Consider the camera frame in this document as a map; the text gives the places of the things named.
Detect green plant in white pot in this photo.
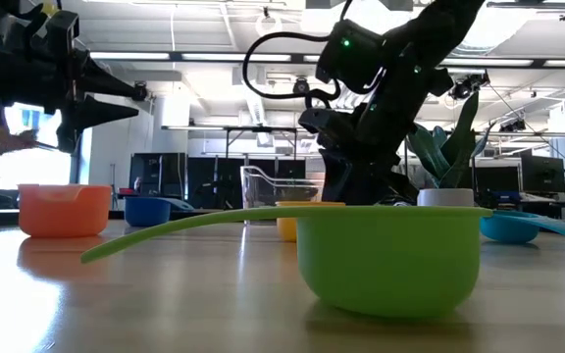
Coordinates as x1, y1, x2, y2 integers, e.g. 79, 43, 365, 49
406, 90, 492, 208

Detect black computer monitor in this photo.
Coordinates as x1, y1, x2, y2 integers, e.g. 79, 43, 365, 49
520, 155, 565, 195
473, 166, 520, 195

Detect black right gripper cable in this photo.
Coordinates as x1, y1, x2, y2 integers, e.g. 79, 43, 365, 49
241, 0, 357, 112

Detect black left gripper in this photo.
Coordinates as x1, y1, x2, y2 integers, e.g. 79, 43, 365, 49
0, 0, 141, 154

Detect black metal rig frame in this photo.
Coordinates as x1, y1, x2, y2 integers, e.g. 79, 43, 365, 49
223, 126, 299, 161

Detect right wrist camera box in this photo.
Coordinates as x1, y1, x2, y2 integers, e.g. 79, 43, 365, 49
315, 19, 387, 95

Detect blue measuring cup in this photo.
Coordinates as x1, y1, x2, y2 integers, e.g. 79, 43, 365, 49
124, 195, 195, 227

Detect clear plastic basket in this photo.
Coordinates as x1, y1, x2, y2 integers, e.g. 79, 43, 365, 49
240, 165, 327, 227

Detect black ceiling-mounted camera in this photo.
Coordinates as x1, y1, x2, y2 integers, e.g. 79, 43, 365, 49
499, 119, 528, 133
448, 73, 490, 102

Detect large bright window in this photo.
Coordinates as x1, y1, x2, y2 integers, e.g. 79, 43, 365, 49
0, 102, 80, 192

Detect long ceiling light strip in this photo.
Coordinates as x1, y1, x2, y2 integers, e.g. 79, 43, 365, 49
438, 58, 565, 69
88, 51, 293, 63

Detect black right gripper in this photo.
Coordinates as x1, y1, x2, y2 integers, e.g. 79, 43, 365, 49
297, 33, 453, 206

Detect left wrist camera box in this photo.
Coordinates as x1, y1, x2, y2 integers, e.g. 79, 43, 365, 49
41, 9, 80, 55

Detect teal measuring cup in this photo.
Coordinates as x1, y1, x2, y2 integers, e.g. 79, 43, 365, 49
480, 209, 565, 252

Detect red-orange measuring cup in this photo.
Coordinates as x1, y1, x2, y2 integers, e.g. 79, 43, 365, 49
17, 183, 113, 239

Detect green measuring cup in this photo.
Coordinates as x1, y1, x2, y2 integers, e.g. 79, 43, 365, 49
79, 204, 493, 320

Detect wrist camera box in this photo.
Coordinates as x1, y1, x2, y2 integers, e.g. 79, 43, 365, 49
41, 9, 80, 55
315, 19, 387, 95

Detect yellow measuring cup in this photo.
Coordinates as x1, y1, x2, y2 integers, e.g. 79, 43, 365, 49
276, 200, 346, 243

